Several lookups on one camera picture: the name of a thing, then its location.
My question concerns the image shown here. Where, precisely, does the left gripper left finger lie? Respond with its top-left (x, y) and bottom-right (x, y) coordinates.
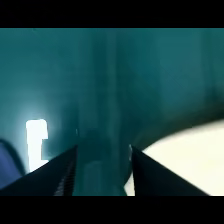
top-left (0, 144), bottom-right (79, 197)

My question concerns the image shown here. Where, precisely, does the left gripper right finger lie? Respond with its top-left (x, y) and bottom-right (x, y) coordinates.
top-left (131, 145), bottom-right (210, 197)

